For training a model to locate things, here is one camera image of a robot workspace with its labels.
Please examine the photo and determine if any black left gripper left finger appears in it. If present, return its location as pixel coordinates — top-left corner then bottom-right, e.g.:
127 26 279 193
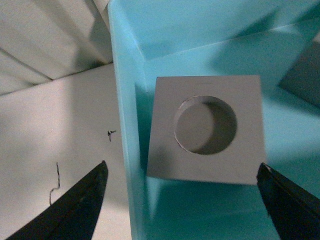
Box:
8 161 109 240

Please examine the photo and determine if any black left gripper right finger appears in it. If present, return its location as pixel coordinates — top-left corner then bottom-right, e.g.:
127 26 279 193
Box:
256 163 320 240

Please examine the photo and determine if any gray block with square hole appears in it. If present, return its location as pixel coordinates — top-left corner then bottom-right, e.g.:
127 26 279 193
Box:
278 41 320 108

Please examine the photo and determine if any light blue plastic box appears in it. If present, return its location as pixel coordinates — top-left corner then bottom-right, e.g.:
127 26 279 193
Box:
108 0 320 240

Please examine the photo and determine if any gray block with round hole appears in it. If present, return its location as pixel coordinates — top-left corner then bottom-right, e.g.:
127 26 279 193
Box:
147 75 266 185

